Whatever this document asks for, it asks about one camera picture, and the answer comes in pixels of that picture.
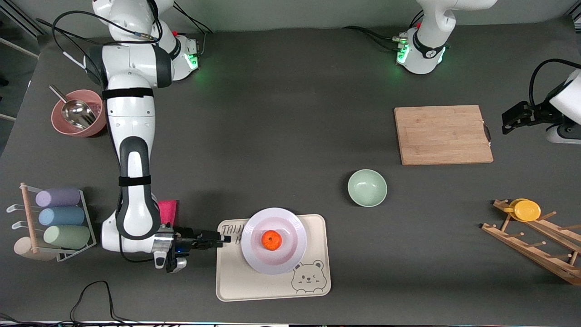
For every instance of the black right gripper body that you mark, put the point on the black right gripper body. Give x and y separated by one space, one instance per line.
187 243

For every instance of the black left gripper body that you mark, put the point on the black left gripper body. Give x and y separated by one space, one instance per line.
534 114

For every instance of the orange fruit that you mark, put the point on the orange fruit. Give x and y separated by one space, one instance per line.
272 240

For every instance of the white round plate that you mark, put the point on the white round plate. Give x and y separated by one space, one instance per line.
290 259

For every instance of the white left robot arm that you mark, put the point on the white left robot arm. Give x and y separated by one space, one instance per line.
431 45

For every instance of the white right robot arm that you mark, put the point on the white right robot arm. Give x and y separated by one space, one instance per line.
131 136

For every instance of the pink folded cloth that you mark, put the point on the pink folded cloth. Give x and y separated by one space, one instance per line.
168 212

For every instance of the cream bear print tray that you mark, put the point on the cream bear print tray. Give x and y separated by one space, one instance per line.
245 284

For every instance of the wooden cutting board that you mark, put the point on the wooden cutting board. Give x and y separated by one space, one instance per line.
440 136

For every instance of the yellow cup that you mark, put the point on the yellow cup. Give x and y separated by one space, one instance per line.
526 210

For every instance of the green cup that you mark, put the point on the green cup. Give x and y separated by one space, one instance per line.
67 237

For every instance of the blue cup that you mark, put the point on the blue cup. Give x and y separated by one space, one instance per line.
61 216

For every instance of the wooden peg drying rack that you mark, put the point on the wooden peg drying rack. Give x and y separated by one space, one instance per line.
535 252

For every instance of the purple cup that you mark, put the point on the purple cup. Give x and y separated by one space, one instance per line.
58 197

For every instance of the light green bowl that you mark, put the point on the light green bowl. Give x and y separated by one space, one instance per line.
367 188

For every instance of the beige cup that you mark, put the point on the beige cup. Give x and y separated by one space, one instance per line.
22 250

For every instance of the pink bowl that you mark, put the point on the pink bowl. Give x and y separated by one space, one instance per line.
61 127

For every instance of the metal scoop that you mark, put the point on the metal scoop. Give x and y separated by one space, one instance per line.
77 111

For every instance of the pale thin background bar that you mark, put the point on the pale thin background bar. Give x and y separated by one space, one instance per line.
18 47

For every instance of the dark background rail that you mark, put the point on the dark background rail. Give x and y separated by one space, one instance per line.
22 22

